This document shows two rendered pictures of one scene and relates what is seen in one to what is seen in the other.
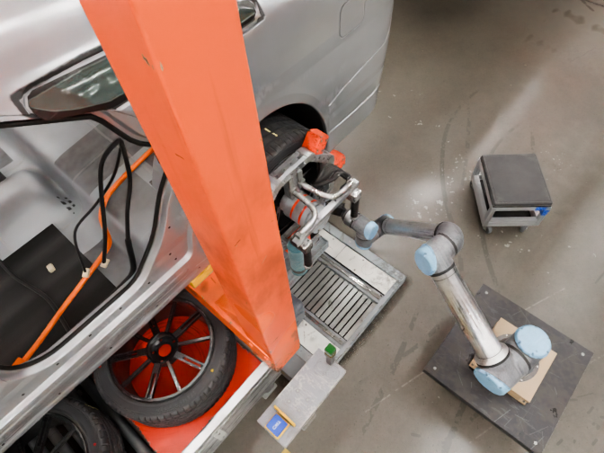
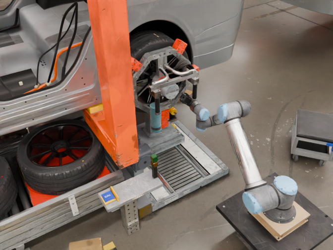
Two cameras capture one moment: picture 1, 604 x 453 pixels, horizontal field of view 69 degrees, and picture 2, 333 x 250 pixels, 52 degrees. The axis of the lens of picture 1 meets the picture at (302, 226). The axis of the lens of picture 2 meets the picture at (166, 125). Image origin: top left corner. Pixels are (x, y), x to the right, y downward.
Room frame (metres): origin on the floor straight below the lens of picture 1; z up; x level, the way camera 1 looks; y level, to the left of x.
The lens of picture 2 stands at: (-1.06, -0.52, 2.29)
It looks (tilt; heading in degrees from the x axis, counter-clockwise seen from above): 39 degrees down; 12
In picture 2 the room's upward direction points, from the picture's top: 1 degrees counter-clockwise
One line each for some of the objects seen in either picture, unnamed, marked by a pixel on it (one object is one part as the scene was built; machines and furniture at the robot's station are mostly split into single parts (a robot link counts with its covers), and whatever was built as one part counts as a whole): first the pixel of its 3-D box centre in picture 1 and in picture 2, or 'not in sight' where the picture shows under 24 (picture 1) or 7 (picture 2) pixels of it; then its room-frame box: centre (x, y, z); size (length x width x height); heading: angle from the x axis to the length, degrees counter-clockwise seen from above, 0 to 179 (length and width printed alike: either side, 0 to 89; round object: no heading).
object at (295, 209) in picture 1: (305, 210); (165, 86); (1.16, -0.02, 0.85); 0.21 x 0.14 x 0.14; 44
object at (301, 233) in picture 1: (296, 208); (157, 71); (1.06, 0.02, 1.03); 0.19 x 0.18 x 0.11; 44
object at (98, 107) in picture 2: (194, 268); (94, 104); (1.00, 0.53, 0.71); 0.14 x 0.14 x 0.05; 44
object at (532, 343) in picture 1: (526, 346); (282, 191); (0.51, -0.94, 0.55); 0.17 x 0.15 x 0.18; 123
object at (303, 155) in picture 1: (293, 202); (160, 81); (1.21, 0.03, 0.85); 0.54 x 0.07 x 0.54; 134
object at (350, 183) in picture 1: (326, 178); (179, 64); (1.20, -0.13, 1.03); 0.19 x 0.18 x 0.11; 44
